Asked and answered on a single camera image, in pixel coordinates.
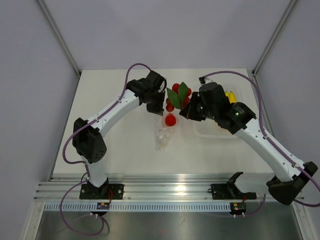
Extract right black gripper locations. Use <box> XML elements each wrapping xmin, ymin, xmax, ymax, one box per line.
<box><xmin>181</xmin><ymin>91</ymin><xmax>218</xmax><ymax>122</ymax></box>

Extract red fruit bunch with leaves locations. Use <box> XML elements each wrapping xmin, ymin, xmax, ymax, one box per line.
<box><xmin>164</xmin><ymin>82</ymin><xmax>192</xmax><ymax>127</ymax></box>

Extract clear zip top bag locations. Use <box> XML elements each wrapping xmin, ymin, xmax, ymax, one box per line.
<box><xmin>154</xmin><ymin>110</ymin><xmax>180</xmax><ymax>151</ymax></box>

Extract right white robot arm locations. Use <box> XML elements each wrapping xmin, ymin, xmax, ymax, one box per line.
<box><xmin>179</xmin><ymin>82</ymin><xmax>318</xmax><ymax>206</ymax></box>

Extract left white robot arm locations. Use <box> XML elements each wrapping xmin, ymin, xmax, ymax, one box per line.
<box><xmin>72</xmin><ymin>70</ymin><xmax>167</xmax><ymax>200</ymax></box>

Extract yellow banana bunch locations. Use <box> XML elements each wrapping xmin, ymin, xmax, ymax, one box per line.
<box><xmin>225</xmin><ymin>91</ymin><xmax>237</xmax><ymax>104</ymax></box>

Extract right small circuit board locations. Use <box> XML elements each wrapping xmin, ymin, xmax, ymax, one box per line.
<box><xmin>230</xmin><ymin>202</ymin><xmax>247</xmax><ymax>215</ymax></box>

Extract small circuit board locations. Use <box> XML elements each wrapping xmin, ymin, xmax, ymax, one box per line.
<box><xmin>96</xmin><ymin>202</ymin><xmax>110</xmax><ymax>210</ymax></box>
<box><xmin>230</xmin><ymin>202</ymin><xmax>247</xmax><ymax>215</ymax></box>

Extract left small circuit board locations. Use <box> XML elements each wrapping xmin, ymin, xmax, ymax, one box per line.
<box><xmin>96</xmin><ymin>202</ymin><xmax>110</xmax><ymax>210</ymax></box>

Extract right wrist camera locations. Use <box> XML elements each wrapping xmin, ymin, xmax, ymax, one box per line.
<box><xmin>198</xmin><ymin>76</ymin><xmax>214</xmax><ymax>86</ymax></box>

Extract aluminium rail beam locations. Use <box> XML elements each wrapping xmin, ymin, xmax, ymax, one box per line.
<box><xmin>33</xmin><ymin>174</ymin><xmax>305</xmax><ymax>202</ymax></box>

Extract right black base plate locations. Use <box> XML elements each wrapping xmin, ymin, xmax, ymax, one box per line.
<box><xmin>207</xmin><ymin>183</ymin><xmax>257</xmax><ymax>201</ymax></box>

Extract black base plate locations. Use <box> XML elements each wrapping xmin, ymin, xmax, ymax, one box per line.
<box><xmin>207</xmin><ymin>183</ymin><xmax>257</xmax><ymax>201</ymax></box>
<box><xmin>79</xmin><ymin>182</ymin><xmax>125</xmax><ymax>200</ymax></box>

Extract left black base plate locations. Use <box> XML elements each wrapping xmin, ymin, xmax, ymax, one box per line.
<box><xmin>79</xmin><ymin>182</ymin><xmax>125</xmax><ymax>200</ymax></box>

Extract left aluminium corner post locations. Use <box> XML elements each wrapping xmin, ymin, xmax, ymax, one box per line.
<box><xmin>35</xmin><ymin>0</ymin><xmax>82</xmax><ymax>79</ymax></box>

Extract aluminium corner post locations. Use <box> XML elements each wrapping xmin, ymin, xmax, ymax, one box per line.
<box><xmin>252</xmin><ymin>0</ymin><xmax>300</xmax><ymax>77</ymax></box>
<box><xmin>35</xmin><ymin>0</ymin><xmax>82</xmax><ymax>79</ymax></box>

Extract right aluminium corner post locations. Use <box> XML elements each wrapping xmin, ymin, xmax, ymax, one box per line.
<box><xmin>252</xmin><ymin>0</ymin><xmax>300</xmax><ymax>77</ymax></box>

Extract white slotted cable duct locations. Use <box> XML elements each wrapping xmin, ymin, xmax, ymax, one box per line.
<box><xmin>44</xmin><ymin>201</ymin><xmax>231</xmax><ymax>213</ymax></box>

